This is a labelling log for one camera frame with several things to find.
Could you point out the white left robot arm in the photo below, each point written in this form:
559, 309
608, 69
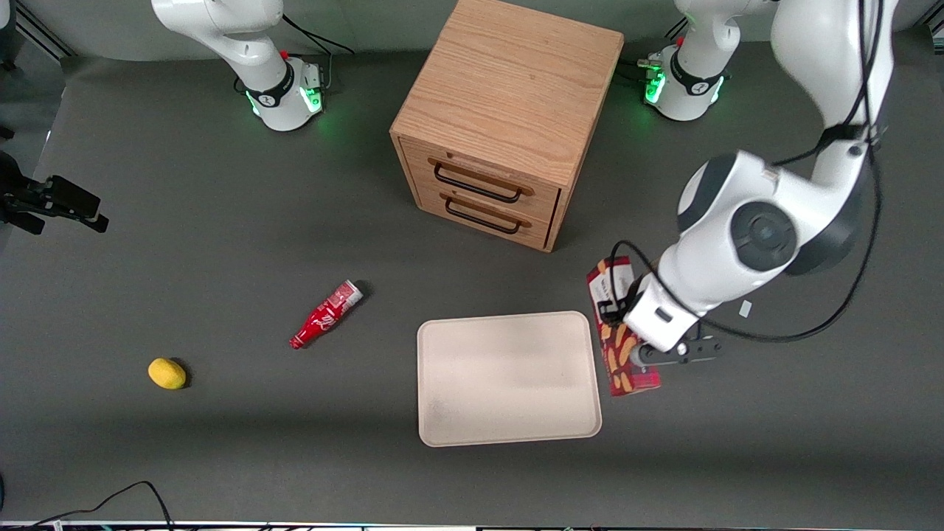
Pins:
708, 273

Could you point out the red cookie box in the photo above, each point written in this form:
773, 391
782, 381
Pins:
627, 372

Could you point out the wooden drawer front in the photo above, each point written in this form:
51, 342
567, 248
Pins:
538, 230
542, 200

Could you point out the beige plastic tray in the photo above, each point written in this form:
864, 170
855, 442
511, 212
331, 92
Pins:
509, 376

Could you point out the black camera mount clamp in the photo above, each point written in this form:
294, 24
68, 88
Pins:
63, 195

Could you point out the wooden drawer cabinet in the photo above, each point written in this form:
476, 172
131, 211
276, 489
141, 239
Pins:
509, 88

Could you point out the yellow lemon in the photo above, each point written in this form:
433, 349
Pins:
167, 373

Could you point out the red soda bottle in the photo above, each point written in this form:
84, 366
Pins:
321, 318

